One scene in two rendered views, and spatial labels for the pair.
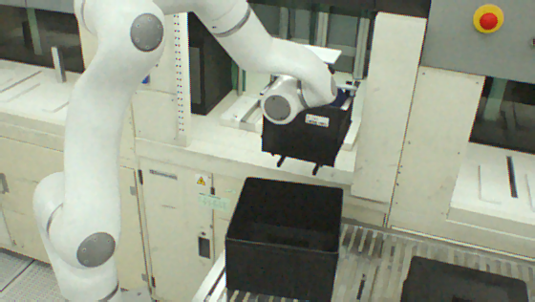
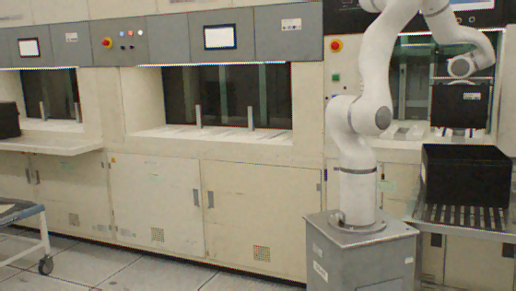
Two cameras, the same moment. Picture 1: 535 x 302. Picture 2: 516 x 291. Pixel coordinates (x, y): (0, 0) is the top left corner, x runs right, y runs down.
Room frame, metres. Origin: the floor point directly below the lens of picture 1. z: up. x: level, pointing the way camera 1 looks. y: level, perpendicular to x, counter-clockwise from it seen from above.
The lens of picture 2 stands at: (-0.64, 0.47, 1.32)
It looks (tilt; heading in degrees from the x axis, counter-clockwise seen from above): 12 degrees down; 8
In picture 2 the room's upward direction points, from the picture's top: 2 degrees counter-clockwise
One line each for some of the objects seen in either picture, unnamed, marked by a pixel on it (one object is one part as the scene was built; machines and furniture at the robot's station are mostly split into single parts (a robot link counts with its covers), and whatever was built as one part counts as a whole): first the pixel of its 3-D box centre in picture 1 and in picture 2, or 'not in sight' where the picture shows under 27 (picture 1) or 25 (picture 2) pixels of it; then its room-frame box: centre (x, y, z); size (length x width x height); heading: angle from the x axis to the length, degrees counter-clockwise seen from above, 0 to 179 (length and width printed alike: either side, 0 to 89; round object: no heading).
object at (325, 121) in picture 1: (310, 106); (460, 97); (1.28, -0.11, 1.11); 0.24 x 0.20 x 0.32; 72
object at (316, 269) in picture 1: (286, 236); (461, 172); (1.03, -0.06, 0.85); 0.28 x 0.28 x 0.17; 82
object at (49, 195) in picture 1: (74, 233); (351, 131); (0.75, 0.38, 1.07); 0.19 x 0.12 x 0.24; 39
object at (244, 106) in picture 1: (256, 113); (402, 132); (1.67, 0.05, 0.89); 0.22 x 0.21 x 0.04; 162
